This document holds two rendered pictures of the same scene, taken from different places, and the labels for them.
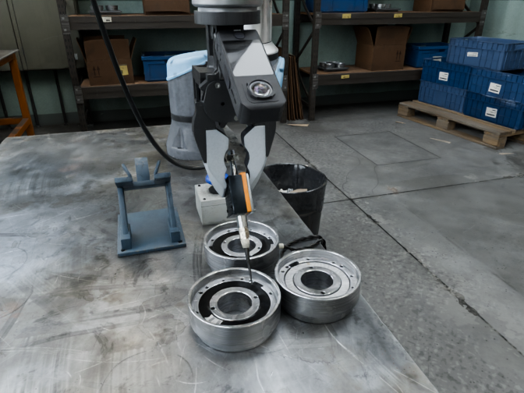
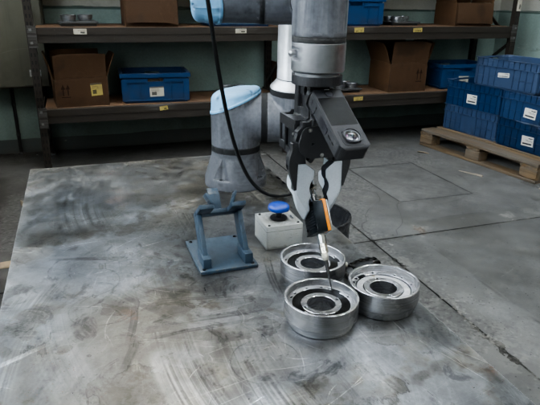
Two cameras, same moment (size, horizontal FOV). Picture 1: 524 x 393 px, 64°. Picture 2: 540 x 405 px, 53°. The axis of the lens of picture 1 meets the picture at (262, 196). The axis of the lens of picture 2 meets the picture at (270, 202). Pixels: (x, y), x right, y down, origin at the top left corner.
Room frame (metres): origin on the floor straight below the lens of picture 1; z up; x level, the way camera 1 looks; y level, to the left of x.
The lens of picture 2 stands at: (-0.28, 0.14, 1.23)
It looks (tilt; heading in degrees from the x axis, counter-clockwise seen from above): 21 degrees down; 357
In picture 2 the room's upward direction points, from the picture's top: 1 degrees clockwise
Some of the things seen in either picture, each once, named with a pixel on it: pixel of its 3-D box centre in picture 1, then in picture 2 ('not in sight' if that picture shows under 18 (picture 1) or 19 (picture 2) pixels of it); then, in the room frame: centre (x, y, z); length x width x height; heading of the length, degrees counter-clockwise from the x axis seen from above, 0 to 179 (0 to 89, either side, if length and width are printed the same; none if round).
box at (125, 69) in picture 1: (109, 59); (79, 76); (3.86, 1.35, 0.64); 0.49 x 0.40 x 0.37; 112
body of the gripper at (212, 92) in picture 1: (227, 67); (312, 115); (0.50, 0.04, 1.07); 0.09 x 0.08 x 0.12; 17
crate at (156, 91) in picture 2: (171, 65); (153, 84); (4.04, 0.84, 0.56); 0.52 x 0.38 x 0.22; 104
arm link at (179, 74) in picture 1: (196, 81); (238, 115); (0.99, 0.15, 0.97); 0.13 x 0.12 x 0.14; 89
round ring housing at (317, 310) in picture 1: (316, 285); (382, 292); (0.42, -0.07, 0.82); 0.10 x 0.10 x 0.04
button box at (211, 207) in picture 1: (217, 200); (277, 227); (0.66, 0.08, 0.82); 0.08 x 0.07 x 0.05; 17
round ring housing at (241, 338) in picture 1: (235, 308); (321, 308); (0.38, 0.03, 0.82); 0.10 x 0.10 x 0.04
